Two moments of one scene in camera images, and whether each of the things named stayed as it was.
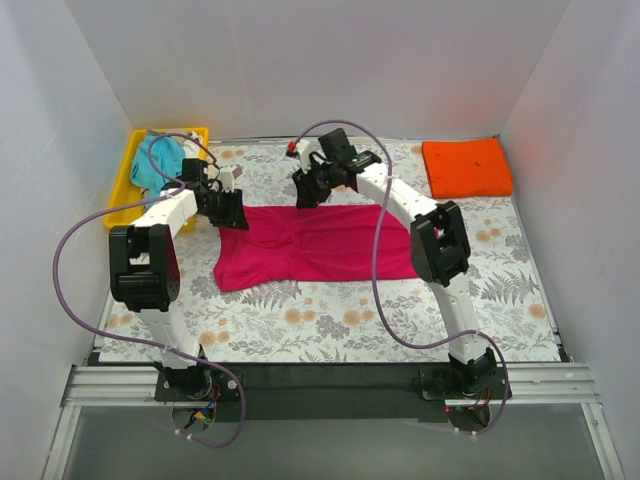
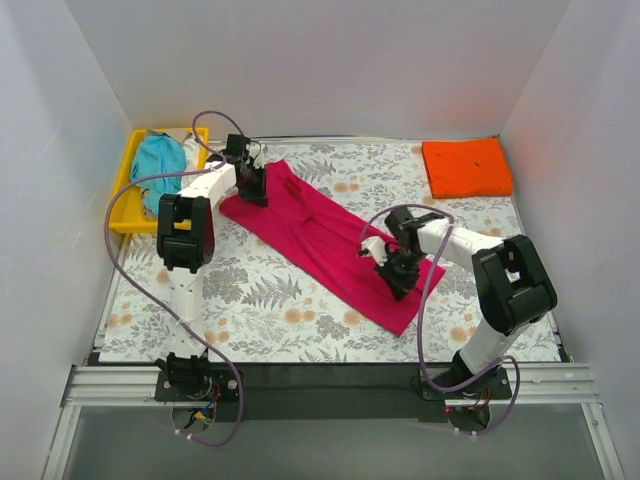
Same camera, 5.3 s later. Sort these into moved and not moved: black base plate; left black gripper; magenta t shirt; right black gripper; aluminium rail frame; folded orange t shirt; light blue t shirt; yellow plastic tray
Moved: right black gripper; left black gripper; magenta t shirt
Not moved: aluminium rail frame; yellow plastic tray; light blue t shirt; folded orange t shirt; black base plate
